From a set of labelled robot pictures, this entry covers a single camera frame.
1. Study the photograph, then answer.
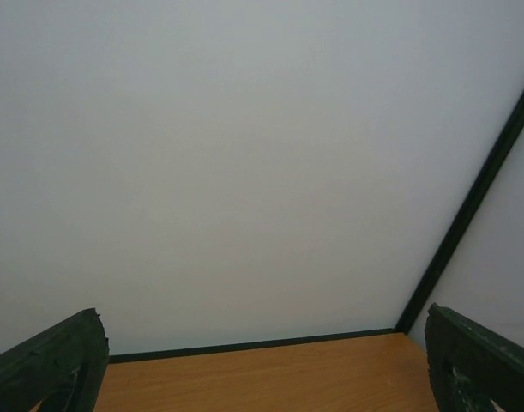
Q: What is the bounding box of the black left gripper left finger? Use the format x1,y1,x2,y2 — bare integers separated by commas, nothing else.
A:
0,308,109,411

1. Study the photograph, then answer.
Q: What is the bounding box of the black enclosure frame post right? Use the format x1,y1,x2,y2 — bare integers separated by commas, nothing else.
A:
394,88,524,335

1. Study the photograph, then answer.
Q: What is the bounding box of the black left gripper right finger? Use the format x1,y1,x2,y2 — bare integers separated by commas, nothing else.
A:
425,304,524,411

